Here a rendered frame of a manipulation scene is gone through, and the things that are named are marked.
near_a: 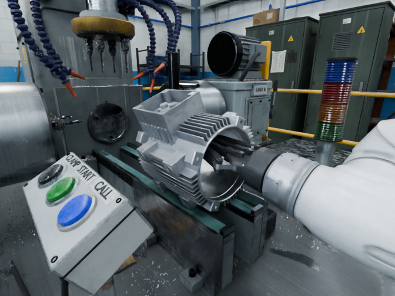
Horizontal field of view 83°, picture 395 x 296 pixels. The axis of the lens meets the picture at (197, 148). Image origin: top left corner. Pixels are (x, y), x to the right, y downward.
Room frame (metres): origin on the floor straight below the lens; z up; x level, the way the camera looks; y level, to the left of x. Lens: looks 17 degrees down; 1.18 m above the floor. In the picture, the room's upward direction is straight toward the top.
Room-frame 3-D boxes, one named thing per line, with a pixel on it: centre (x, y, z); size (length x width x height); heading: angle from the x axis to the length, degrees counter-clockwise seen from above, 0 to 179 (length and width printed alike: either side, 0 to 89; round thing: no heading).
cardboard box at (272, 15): (4.13, -1.15, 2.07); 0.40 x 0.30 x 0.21; 35
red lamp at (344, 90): (0.54, -0.32, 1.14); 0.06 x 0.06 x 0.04
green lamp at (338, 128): (0.54, -0.32, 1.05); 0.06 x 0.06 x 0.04
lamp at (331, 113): (0.54, -0.32, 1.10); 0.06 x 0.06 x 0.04
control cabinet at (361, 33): (3.17, -1.97, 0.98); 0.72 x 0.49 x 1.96; 43
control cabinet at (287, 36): (3.91, -1.30, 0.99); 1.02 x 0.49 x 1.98; 43
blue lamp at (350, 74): (0.54, -0.32, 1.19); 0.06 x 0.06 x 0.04
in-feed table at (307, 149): (0.79, -0.41, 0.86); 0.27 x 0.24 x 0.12; 132
